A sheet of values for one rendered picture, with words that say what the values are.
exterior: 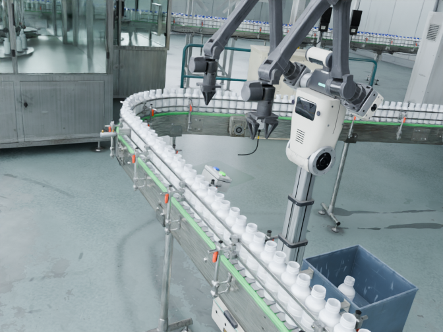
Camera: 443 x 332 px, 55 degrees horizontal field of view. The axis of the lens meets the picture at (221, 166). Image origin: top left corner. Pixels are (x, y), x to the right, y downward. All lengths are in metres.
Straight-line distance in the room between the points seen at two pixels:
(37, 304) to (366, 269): 1.97
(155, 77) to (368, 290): 5.65
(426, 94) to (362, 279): 5.71
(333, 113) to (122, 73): 5.18
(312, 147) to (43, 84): 3.26
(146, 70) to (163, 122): 3.82
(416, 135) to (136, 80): 4.41
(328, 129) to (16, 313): 2.08
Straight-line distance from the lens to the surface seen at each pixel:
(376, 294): 1.99
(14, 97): 4.74
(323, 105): 2.01
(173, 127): 3.29
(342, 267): 1.99
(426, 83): 7.48
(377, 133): 3.89
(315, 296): 1.28
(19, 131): 4.85
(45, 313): 2.91
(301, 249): 2.42
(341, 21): 1.78
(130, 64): 6.92
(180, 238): 1.96
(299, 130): 2.13
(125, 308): 2.88
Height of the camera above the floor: 1.92
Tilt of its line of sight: 23 degrees down
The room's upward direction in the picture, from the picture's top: 7 degrees clockwise
